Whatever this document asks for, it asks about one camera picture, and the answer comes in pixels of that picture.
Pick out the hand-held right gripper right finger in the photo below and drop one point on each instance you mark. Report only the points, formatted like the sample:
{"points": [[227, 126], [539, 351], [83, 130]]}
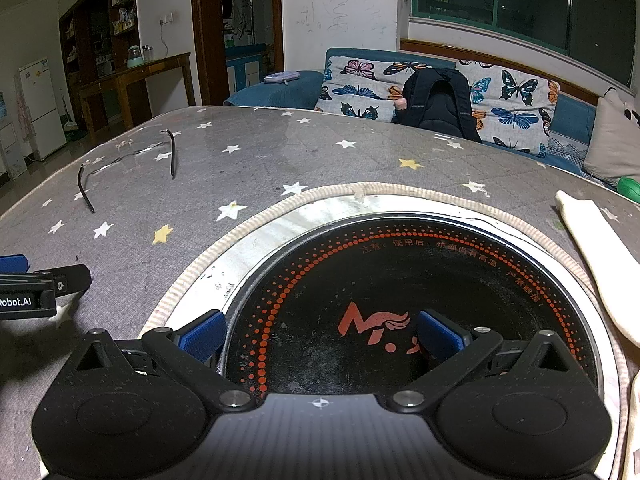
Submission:
{"points": [[440, 332]]}

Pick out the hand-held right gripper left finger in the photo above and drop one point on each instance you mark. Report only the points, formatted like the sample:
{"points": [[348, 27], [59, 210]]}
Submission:
{"points": [[202, 335]]}

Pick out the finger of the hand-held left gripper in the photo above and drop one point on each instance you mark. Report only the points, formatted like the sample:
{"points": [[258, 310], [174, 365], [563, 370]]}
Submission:
{"points": [[12, 263], [75, 279]]}

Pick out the cream t-shirt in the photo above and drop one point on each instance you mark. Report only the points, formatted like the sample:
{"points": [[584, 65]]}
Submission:
{"points": [[600, 250]]}

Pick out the round black induction cooktop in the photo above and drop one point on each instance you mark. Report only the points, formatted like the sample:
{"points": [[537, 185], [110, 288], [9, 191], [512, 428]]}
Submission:
{"points": [[350, 280]]}

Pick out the white floor cabinet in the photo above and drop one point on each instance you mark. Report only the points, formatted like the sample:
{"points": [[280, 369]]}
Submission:
{"points": [[10, 145]]}

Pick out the white refrigerator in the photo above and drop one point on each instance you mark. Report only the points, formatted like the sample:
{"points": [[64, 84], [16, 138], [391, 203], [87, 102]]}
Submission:
{"points": [[42, 110]]}

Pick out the wooden side table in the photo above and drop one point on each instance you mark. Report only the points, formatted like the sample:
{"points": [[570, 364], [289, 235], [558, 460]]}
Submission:
{"points": [[150, 67]]}

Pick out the black backpack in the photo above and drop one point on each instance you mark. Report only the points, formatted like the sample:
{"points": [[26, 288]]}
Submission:
{"points": [[440, 105]]}

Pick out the light green kettle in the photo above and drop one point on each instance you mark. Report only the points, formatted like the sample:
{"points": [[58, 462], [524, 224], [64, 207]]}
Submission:
{"points": [[134, 59]]}

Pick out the butterfly print cushion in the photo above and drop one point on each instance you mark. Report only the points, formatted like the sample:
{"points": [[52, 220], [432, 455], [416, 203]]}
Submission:
{"points": [[515, 110], [360, 85]]}

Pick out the clear glass jar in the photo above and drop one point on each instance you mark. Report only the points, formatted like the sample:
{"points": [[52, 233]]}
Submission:
{"points": [[147, 55]]}

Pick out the green plastic object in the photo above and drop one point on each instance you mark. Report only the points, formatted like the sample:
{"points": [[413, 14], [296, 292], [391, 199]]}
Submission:
{"points": [[630, 187]]}

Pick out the blue patterned cushion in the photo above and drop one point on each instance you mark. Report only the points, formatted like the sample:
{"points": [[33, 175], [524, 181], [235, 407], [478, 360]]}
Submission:
{"points": [[575, 115]]}

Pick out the white panda pillow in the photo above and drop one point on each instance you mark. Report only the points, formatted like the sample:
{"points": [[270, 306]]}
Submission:
{"points": [[610, 135]]}

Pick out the blue sofa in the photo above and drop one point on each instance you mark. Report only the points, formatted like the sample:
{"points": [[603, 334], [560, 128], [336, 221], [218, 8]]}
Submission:
{"points": [[295, 85]]}

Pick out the light purple pencil case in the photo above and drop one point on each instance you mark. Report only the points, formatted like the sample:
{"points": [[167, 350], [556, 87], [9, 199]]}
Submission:
{"points": [[280, 78]]}

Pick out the blue cabinet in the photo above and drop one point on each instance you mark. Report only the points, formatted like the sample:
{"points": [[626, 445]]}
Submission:
{"points": [[245, 67]]}

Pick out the black frame eyeglasses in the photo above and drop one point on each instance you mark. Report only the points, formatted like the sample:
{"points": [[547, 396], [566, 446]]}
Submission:
{"points": [[173, 155]]}

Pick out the dark wooden wall shelf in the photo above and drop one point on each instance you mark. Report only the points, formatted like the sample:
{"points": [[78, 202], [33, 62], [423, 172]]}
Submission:
{"points": [[122, 30]]}

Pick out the dark wooden door frame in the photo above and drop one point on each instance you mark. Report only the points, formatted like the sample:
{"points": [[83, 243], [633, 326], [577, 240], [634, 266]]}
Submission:
{"points": [[202, 35]]}

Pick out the white wall socket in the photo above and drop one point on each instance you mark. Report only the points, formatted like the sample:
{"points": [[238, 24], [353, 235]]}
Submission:
{"points": [[166, 18]]}

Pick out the green frame window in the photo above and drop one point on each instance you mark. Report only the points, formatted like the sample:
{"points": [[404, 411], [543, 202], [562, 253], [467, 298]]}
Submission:
{"points": [[525, 0]]}

